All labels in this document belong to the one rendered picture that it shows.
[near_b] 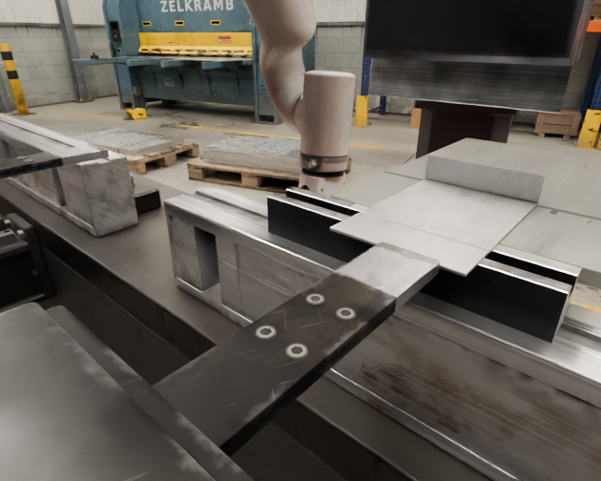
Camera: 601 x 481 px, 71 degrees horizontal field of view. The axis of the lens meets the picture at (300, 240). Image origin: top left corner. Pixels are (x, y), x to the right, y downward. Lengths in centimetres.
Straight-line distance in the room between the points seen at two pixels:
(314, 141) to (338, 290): 53
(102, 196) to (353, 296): 44
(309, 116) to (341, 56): 650
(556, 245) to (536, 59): 11
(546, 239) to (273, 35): 48
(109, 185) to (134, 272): 14
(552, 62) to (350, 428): 23
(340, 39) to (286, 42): 655
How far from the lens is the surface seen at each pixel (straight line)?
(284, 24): 65
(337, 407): 31
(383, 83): 26
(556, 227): 31
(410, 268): 21
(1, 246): 72
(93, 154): 47
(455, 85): 24
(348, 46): 715
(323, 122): 69
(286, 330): 17
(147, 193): 65
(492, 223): 29
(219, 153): 359
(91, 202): 58
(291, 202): 30
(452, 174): 35
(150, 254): 53
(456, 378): 26
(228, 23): 668
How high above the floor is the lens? 111
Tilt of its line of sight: 26 degrees down
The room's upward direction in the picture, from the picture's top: straight up
